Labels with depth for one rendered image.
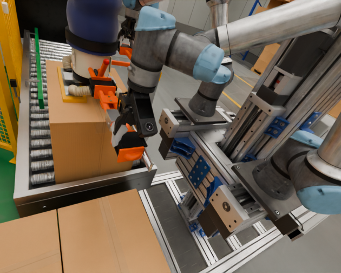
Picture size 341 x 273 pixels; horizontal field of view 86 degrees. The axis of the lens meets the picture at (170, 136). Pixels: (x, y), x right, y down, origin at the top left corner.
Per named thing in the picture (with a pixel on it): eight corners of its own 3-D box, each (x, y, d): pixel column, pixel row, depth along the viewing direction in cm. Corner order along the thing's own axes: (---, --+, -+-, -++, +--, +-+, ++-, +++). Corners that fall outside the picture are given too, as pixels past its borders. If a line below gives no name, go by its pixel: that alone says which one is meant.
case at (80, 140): (50, 115, 130) (45, 59, 107) (108, 114, 152) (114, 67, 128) (56, 184, 94) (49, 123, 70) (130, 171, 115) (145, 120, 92)
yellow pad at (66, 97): (57, 69, 103) (56, 60, 100) (77, 71, 108) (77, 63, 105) (62, 103, 82) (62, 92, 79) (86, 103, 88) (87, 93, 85)
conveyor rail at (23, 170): (26, 45, 229) (23, 29, 218) (31, 46, 232) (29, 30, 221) (20, 216, 91) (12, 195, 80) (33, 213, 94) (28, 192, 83)
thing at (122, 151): (110, 143, 58) (112, 131, 55) (132, 141, 62) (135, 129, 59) (117, 162, 53) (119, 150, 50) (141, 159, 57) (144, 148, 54)
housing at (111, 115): (103, 119, 67) (105, 109, 64) (122, 118, 70) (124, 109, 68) (108, 131, 62) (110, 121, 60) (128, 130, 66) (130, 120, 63)
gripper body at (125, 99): (139, 110, 58) (148, 73, 51) (149, 127, 53) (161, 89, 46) (115, 110, 54) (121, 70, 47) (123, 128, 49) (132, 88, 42)
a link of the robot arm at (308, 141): (298, 161, 69) (327, 134, 61) (312, 188, 59) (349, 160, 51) (269, 148, 70) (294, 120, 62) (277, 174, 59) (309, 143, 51)
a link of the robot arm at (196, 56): (226, 44, 44) (183, 26, 44) (227, 53, 35) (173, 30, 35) (211, 75, 48) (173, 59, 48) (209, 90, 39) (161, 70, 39)
